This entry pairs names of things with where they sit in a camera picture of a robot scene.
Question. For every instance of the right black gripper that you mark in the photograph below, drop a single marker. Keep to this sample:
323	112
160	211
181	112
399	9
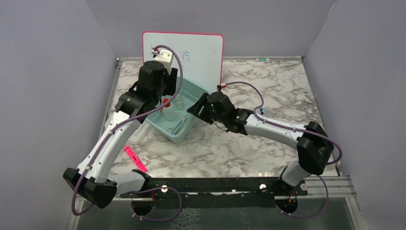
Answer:
196	109

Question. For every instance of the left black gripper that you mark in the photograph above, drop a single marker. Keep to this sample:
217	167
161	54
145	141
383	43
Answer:
171	80

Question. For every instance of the red cap wash bottle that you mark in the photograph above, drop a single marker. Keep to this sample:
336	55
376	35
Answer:
169	112

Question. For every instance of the teal plastic bin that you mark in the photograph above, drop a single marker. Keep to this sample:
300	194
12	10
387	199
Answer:
191	94

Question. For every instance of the white bin lid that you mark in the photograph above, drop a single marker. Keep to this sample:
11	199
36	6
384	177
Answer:
137	136

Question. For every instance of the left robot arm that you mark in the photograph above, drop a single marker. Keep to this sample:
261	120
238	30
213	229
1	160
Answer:
90	179

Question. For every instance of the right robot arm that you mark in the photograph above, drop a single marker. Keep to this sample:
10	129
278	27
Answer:
310	141

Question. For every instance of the pink framed whiteboard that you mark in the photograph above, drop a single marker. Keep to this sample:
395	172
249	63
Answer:
201	55

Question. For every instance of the pink highlighter marker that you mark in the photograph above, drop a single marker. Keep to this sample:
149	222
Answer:
140	160

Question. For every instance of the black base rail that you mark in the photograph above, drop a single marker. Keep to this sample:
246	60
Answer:
172	193

